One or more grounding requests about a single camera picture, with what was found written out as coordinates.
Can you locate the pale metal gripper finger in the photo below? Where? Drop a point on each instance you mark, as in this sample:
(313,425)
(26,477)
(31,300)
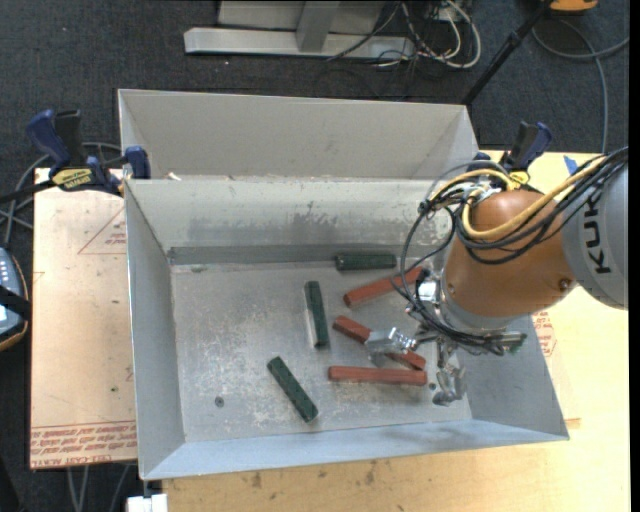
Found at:
(382,345)
(450,387)

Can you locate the red-brown flat block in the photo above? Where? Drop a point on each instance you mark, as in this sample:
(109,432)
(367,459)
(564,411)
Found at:
(377,290)
(375,375)
(350,327)

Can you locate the dark green flat block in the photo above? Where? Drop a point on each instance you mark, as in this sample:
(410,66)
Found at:
(292,389)
(365,261)
(317,315)

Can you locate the grey metal bin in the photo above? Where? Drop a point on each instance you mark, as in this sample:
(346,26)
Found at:
(240,350)

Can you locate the brown cardboard board, red print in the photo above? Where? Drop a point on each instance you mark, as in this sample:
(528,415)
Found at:
(80,325)

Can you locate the black cylinder on white bracket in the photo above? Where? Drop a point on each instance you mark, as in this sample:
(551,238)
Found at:
(429,291)

